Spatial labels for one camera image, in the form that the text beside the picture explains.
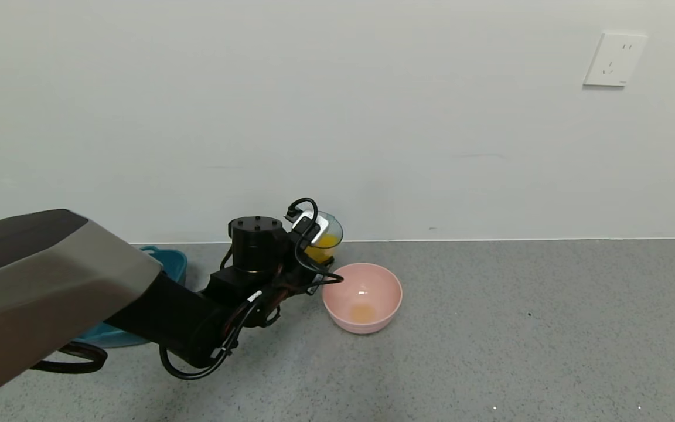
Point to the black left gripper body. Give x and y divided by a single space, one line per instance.
258 246

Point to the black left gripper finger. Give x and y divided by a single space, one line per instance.
311 274

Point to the clear teal plastic cup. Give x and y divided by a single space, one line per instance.
329 241

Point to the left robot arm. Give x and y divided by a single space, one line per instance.
50 281

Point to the pink bowl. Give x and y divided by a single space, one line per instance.
362 299

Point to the teal plastic basin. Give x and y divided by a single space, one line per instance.
173 264

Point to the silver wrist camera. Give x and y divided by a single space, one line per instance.
309 225

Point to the white wall socket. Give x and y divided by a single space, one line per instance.
614 60

